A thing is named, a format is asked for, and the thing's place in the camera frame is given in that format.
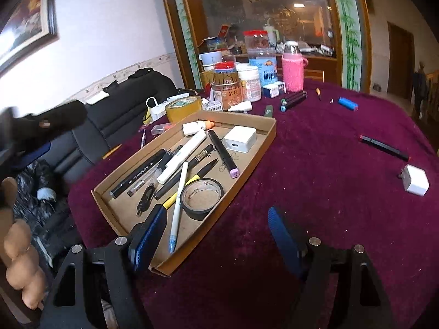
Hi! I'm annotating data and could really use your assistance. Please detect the black pen white label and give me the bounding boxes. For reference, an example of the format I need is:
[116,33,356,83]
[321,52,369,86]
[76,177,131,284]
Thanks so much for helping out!
[185,143,215,167]

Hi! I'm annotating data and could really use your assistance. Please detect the small black clip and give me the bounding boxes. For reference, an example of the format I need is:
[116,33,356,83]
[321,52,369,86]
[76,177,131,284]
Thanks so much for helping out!
[136,184,156,217]

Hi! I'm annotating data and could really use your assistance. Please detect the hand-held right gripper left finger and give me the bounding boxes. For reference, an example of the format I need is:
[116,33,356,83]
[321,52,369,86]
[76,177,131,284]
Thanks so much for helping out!
[40,205,168,329]

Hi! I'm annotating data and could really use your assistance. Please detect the framed wall picture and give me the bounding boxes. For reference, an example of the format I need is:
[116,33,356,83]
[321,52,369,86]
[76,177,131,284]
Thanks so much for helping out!
[0,0,59,72]

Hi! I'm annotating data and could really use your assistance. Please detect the black marker pink cap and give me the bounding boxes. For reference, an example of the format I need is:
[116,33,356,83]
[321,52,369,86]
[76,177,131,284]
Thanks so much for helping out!
[207,129,241,179]

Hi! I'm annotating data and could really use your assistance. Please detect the wooden door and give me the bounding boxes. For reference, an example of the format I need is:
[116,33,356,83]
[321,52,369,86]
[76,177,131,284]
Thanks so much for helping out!
[387,22,415,95]

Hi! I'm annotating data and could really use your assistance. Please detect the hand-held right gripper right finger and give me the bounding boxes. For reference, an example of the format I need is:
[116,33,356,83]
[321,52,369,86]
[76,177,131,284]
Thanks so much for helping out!
[268,206,395,329]

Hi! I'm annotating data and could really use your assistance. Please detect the tall clear jar red lid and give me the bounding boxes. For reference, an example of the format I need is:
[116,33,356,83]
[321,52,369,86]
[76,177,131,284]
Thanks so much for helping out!
[243,30,269,50]

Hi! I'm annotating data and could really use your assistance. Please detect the white plastic jar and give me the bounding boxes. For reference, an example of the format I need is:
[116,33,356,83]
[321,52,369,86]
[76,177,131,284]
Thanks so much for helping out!
[238,64,262,103]

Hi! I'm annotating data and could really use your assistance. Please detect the small white blue box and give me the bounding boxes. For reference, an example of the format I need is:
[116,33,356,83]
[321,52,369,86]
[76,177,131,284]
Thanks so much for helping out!
[262,81,287,98]

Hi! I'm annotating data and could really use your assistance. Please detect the white square usb charger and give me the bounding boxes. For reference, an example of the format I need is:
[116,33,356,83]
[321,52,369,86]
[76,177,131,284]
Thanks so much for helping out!
[224,126,257,154]

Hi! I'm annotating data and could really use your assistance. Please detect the black marker grey cap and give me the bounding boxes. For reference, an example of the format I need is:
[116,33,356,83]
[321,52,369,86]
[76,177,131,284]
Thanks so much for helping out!
[109,148,167,200]

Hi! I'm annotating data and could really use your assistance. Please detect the blue battery pack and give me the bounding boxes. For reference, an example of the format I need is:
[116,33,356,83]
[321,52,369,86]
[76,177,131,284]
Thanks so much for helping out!
[330,97,359,111]

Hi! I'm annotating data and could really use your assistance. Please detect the person's left hand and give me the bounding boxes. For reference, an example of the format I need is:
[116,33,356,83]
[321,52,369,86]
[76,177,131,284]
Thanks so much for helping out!
[0,177,47,311]

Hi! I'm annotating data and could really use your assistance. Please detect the tan packing tape roll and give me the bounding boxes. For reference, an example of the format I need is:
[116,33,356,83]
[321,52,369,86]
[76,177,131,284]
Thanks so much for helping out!
[165,96,203,124]

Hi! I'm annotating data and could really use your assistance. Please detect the black tape roll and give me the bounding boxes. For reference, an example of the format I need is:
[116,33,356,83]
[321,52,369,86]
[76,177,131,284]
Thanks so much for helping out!
[180,177,224,220]

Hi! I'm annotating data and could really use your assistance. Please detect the matte black pen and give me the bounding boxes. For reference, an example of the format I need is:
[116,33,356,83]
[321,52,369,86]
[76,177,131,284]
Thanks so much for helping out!
[153,158,219,202]

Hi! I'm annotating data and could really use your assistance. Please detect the black marker green cap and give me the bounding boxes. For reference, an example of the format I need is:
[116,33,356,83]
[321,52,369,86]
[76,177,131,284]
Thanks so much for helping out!
[281,91,307,105]

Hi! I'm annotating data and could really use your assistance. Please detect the white glue bottle orange cap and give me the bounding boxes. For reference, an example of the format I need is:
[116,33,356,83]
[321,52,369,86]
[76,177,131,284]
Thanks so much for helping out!
[182,120,215,137]

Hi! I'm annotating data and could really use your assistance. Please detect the thick white ribbed marker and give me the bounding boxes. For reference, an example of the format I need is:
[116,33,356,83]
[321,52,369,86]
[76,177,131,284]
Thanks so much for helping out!
[157,131,207,185]

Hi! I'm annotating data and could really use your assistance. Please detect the white pen blue tip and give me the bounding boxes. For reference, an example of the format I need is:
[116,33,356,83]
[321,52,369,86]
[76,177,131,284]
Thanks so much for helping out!
[168,161,190,255]

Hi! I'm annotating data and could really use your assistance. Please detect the white paper bag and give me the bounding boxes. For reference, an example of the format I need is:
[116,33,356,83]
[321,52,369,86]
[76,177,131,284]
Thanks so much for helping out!
[146,97,167,122]

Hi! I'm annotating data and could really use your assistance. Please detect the white wall charger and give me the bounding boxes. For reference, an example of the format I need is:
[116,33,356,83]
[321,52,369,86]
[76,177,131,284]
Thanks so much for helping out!
[398,164,430,197]

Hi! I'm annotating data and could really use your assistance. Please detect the clear gel pen black grip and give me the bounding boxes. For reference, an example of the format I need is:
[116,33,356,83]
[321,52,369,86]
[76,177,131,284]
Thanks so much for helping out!
[128,151,174,197]

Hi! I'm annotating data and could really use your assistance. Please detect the black leather chair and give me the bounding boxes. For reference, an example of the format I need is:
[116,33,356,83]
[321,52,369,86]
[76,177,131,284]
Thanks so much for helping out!
[21,72,179,179]

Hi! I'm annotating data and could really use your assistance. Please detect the yellow black pen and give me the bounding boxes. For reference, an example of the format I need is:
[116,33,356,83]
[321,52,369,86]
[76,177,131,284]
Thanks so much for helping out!
[161,175,203,210]

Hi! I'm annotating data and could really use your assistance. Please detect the black white patterned cloth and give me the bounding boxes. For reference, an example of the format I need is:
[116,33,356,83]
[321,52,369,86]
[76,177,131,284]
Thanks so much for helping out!
[14,159,74,257]

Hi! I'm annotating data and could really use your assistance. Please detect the small white tube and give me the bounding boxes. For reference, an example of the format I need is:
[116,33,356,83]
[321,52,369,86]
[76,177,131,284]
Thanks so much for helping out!
[227,102,253,114]

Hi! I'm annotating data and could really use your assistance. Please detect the pink knitted bottle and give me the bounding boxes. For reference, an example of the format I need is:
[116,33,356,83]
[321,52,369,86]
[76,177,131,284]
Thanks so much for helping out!
[281,40,308,92]

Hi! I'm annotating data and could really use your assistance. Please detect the bamboo painted panel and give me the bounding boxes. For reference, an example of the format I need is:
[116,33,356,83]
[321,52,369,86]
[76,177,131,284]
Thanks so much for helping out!
[168,0,203,90]
[334,0,369,93]

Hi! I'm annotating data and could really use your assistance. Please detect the blue printed carton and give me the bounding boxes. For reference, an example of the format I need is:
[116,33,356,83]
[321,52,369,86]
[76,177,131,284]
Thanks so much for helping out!
[206,36,229,52]

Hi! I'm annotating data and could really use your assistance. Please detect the black bag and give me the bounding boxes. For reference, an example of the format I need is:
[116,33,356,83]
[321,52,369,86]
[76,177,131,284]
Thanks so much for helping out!
[103,68,162,93]

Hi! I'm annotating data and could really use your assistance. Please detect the short clear jar red lid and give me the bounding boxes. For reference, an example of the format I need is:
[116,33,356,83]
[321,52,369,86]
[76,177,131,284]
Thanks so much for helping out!
[213,61,238,83]

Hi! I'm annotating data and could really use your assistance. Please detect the black marker red caps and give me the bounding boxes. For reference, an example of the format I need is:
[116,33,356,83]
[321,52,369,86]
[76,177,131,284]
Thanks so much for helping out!
[359,135,410,161]

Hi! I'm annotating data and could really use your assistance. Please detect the cardboard tray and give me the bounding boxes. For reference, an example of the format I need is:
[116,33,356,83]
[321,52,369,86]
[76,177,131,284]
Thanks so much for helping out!
[91,110,277,277]

